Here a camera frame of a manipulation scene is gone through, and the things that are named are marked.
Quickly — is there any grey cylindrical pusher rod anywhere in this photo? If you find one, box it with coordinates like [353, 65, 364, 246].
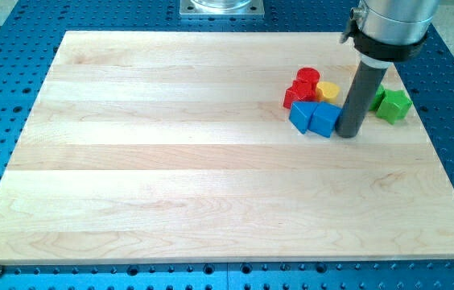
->
[335, 55, 392, 138]

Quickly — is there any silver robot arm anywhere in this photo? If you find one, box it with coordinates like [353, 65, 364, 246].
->
[336, 0, 440, 138]

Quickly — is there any green star block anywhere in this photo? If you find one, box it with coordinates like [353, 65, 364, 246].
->
[376, 89, 412, 125]

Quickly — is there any blue cube block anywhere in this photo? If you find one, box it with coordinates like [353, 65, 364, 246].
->
[308, 102, 341, 138]

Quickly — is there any red star block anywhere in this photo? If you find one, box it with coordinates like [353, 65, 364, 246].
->
[283, 81, 318, 109]

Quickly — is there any green block behind rod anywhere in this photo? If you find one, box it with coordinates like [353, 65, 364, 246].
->
[369, 85, 385, 111]

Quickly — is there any yellow heart block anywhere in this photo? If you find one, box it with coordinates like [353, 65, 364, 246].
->
[316, 81, 341, 104]

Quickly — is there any red cylinder block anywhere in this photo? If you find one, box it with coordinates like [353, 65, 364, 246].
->
[296, 67, 320, 90]

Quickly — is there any blue triangle block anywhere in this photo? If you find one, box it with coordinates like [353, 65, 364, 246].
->
[289, 101, 319, 134]

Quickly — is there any light wooden board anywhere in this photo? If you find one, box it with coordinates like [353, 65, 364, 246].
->
[0, 31, 454, 265]

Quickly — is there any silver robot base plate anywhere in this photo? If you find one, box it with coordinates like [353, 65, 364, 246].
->
[179, 0, 265, 18]

